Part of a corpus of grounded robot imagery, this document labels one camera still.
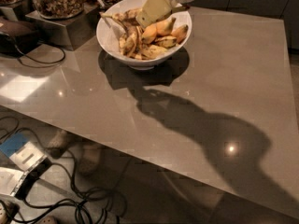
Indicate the blue and silver box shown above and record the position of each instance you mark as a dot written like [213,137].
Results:
[31,164]

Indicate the glass jar of nuts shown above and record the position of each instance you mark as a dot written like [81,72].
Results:
[58,9]

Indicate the orange banana right edge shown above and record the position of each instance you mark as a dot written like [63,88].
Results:
[180,33]

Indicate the spotted banana bottom front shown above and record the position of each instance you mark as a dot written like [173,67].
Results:
[150,52]

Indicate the orange ripe banana back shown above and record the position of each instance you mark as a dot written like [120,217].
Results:
[165,27]

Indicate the long spotted banana left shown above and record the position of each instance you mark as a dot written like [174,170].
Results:
[130,40]

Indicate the beige shoe left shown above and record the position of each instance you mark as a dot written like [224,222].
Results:
[59,144]

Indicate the beige shoe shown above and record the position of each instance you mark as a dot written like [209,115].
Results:
[59,144]
[90,159]

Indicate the dark spotted banana middle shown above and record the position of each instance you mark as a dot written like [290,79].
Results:
[166,41]

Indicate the beige shoe right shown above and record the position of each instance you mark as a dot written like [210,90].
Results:
[90,159]

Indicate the white ceramic bowl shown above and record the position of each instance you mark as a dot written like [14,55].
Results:
[148,36]

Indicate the metal stand block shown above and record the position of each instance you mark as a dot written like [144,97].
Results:
[69,34]

